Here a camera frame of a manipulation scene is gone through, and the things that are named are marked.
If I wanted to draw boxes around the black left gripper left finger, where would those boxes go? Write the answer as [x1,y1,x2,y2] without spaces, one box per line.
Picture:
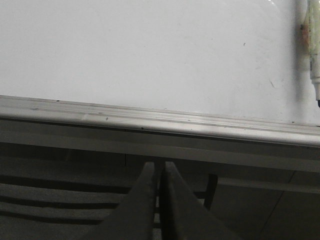
[81,162,156,240]

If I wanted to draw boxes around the white whiteboard marker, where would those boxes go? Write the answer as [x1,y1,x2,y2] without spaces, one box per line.
[304,0,320,107]

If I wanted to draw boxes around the grey aluminium marker tray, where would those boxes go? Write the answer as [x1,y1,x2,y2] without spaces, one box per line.
[0,95,320,148]

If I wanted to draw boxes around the white whiteboard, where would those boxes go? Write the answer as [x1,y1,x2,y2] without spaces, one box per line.
[0,0,320,125]

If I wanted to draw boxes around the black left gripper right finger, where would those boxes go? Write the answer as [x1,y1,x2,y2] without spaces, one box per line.
[159,161,241,240]

